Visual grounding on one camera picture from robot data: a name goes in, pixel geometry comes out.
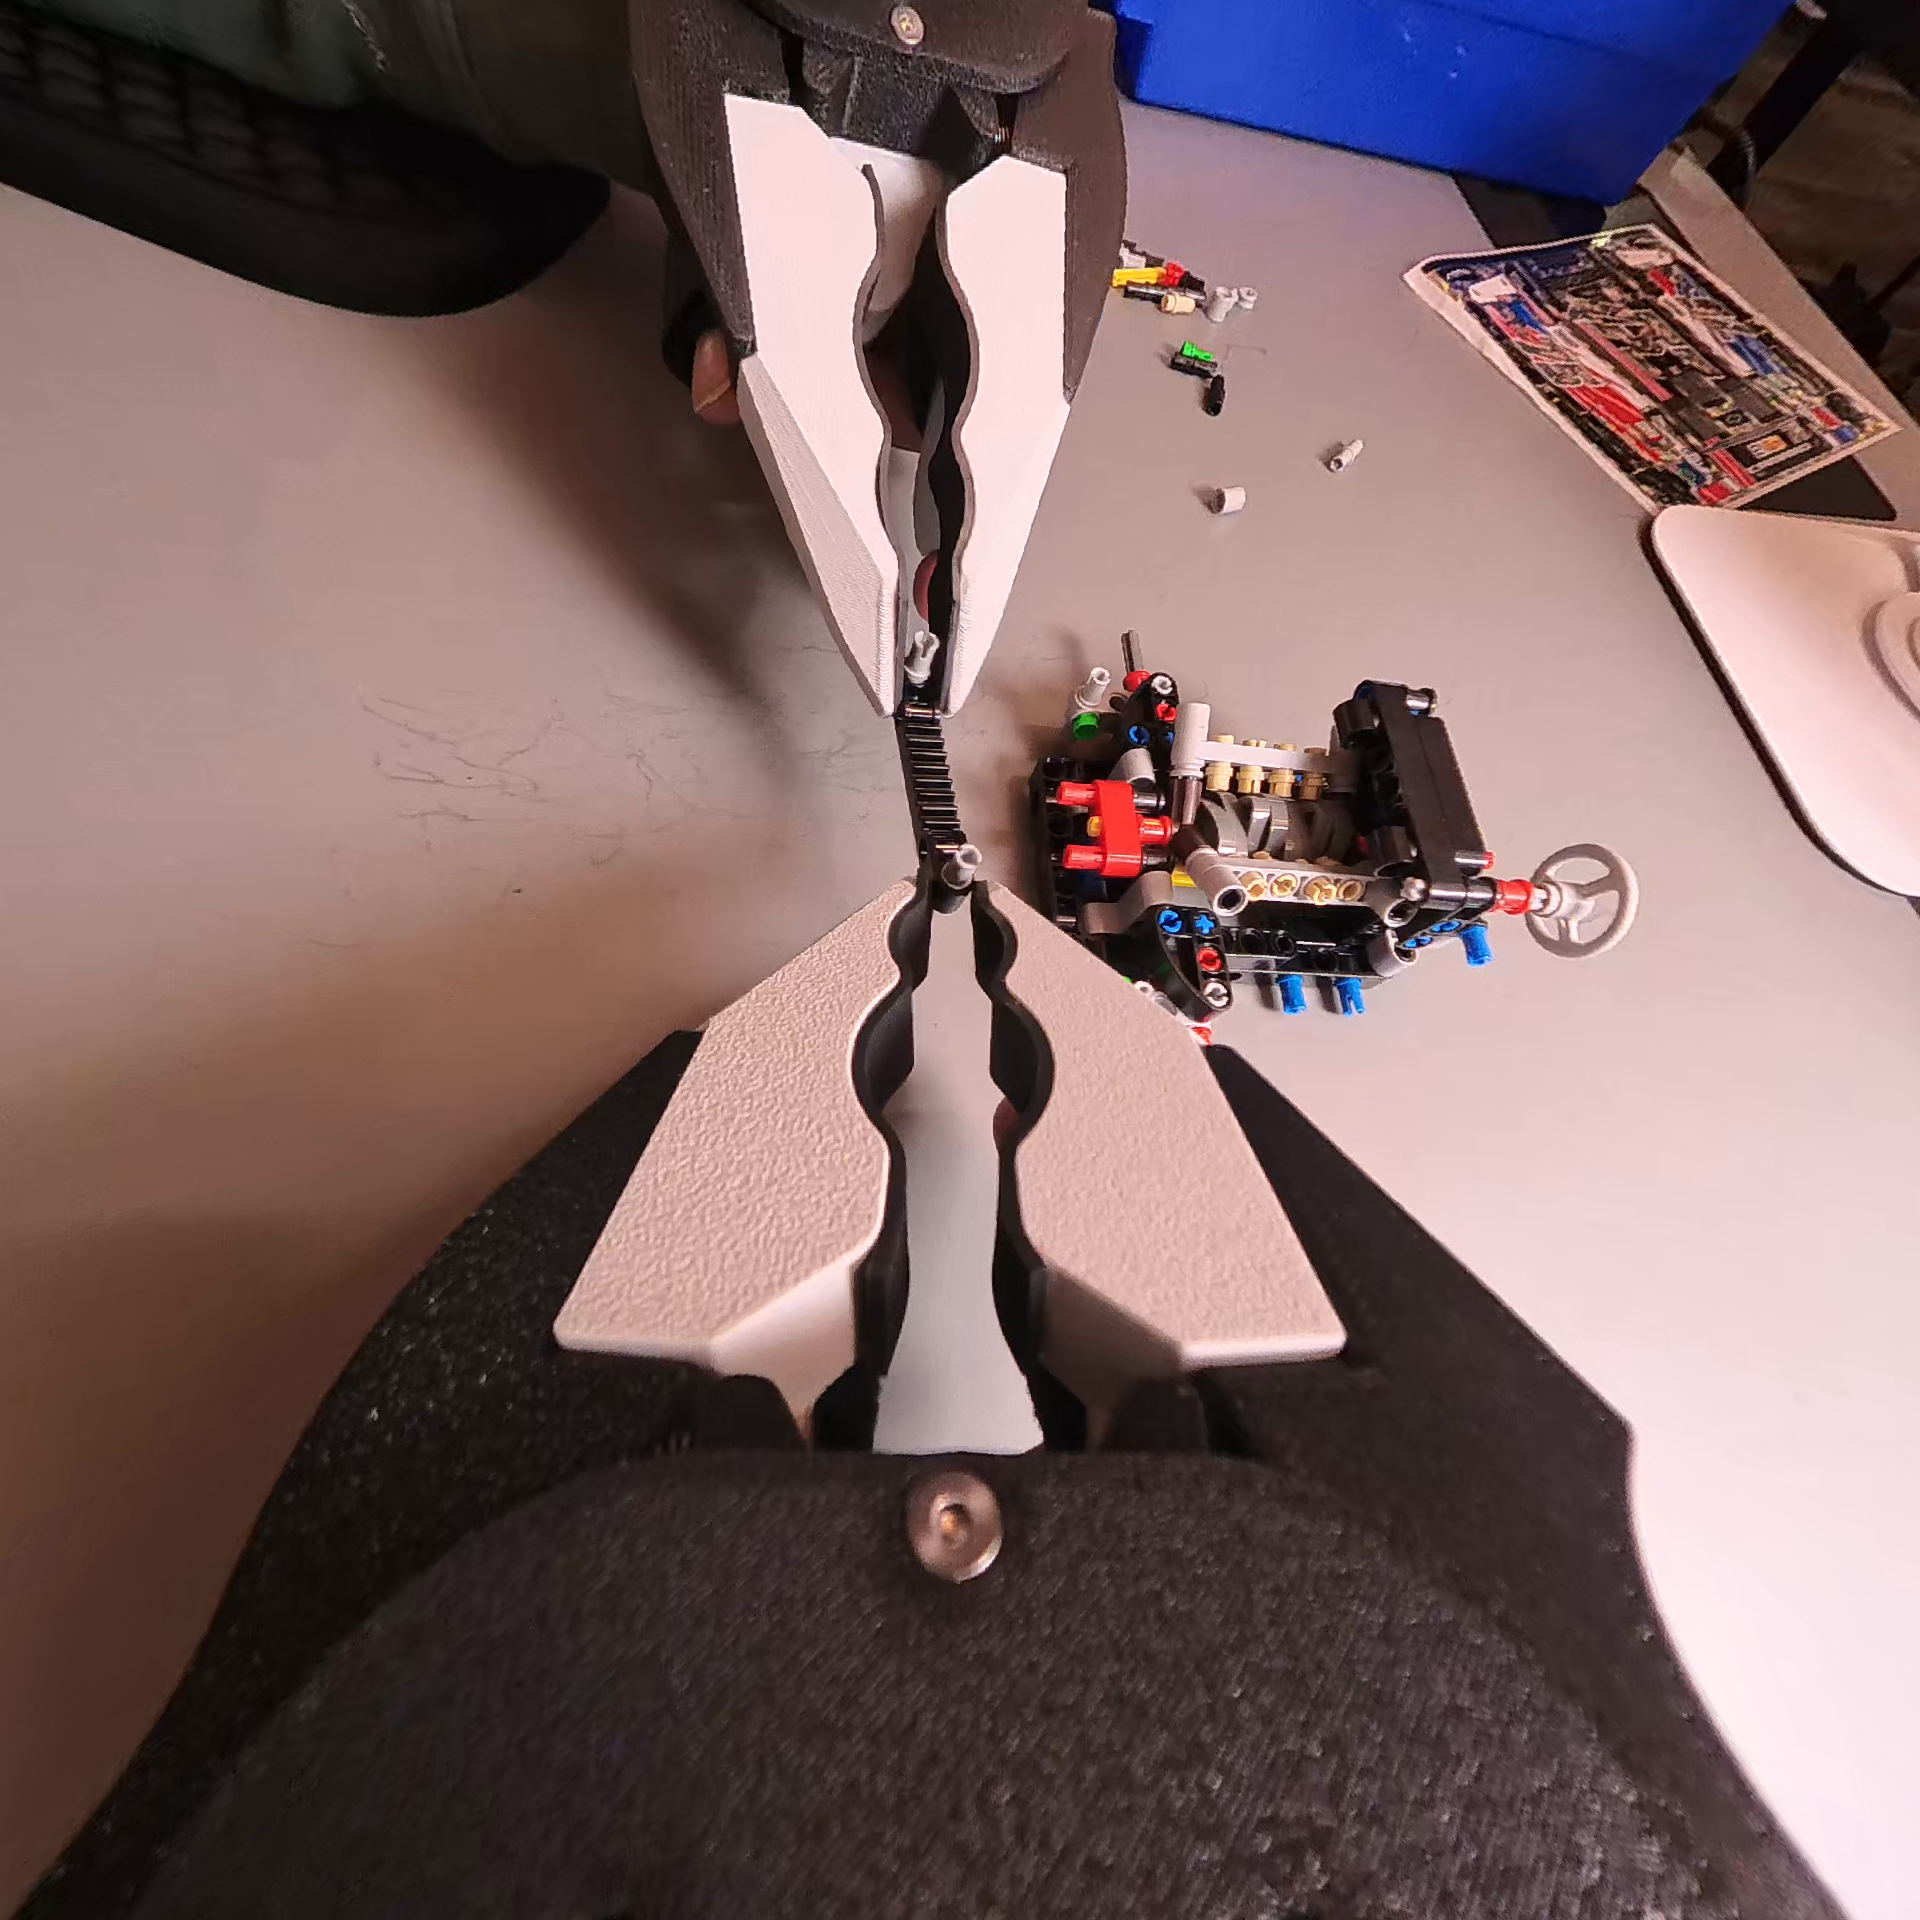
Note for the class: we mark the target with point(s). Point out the holographic sticker sheet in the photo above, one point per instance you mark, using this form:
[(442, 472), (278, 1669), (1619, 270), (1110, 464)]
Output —
[(1652, 359)]

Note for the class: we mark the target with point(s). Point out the pile of small lego pieces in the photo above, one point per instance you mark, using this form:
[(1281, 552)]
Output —
[(1163, 285)]

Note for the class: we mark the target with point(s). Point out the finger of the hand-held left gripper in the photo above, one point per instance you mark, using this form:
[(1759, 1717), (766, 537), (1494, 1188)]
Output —
[(1021, 301), (797, 301)]

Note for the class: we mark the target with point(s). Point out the person's left forearm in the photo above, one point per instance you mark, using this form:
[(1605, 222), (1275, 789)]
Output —
[(225, 194)]

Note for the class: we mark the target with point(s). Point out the person's left hand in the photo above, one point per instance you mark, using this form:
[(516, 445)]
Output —
[(716, 375)]

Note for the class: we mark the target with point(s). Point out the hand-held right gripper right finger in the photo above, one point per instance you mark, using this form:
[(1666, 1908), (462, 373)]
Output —
[(1172, 1201)]

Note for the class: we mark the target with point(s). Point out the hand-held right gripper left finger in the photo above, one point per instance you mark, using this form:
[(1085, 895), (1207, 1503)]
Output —
[(735, 1201)]

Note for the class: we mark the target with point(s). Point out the blue plastic bin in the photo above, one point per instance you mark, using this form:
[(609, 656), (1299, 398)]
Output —
[(1425, 76)]

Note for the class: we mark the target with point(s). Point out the black lego beam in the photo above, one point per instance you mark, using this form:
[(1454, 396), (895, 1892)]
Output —
[(932, 796)]

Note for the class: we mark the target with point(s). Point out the lego car chassis assembly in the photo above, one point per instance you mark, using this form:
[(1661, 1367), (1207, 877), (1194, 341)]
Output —
[(1425, 780)]

